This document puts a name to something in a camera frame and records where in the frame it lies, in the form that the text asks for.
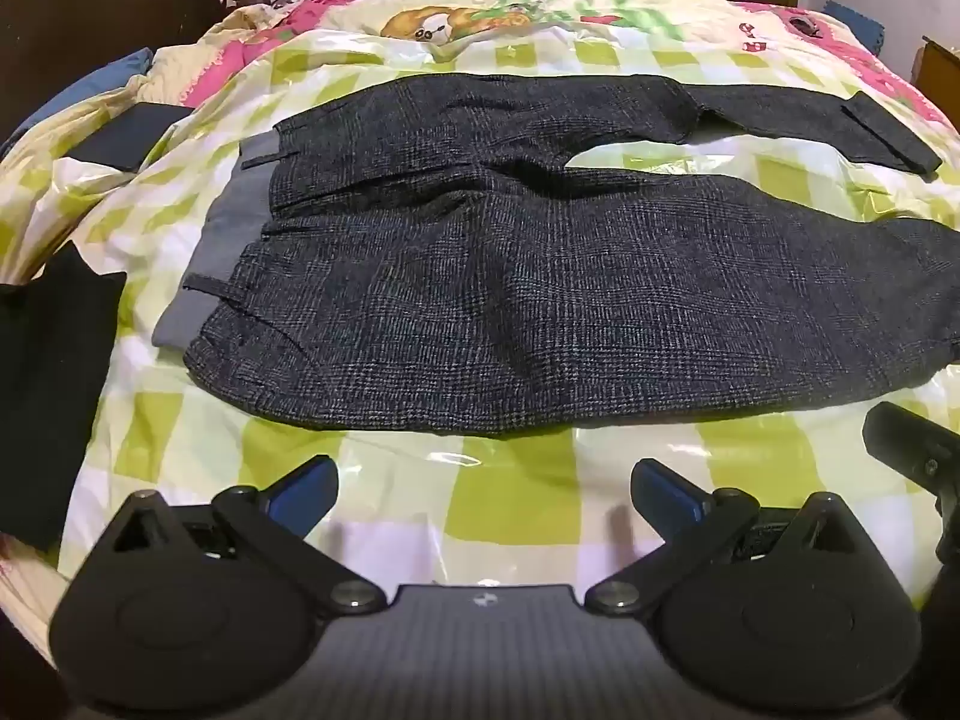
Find cartoon print quilt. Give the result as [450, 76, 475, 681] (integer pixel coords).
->
[142, 0, 960, 128]

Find green white checked plastic sheet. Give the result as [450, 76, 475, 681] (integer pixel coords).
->
[0, 26, 960, 616]

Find dark wooden headboard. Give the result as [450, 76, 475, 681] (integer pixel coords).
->
[0, 0, 226, 140]

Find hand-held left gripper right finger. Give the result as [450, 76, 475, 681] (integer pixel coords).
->
[585, 458, 875, 616]

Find wooden desk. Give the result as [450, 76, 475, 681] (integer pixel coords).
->
[915, 36, 960, 104]

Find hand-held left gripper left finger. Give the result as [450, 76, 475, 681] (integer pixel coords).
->
[97, 455, 388, 616]

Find blue pillow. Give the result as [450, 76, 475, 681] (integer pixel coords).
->
[0, 49, 155, 155]

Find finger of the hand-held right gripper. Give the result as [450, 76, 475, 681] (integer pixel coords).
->
[862, 401, 960, 500]

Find black folded cloth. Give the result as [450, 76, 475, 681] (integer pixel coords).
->
[0, 244, 128, 552]

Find blue foam mat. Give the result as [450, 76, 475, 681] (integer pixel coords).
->
[821, 0, 890, 53]

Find dark grey plaid pants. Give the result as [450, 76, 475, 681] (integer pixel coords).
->
[154, 73, 960, 434]

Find navy folded garment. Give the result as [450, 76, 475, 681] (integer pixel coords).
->
[75, 101, 197, 173]

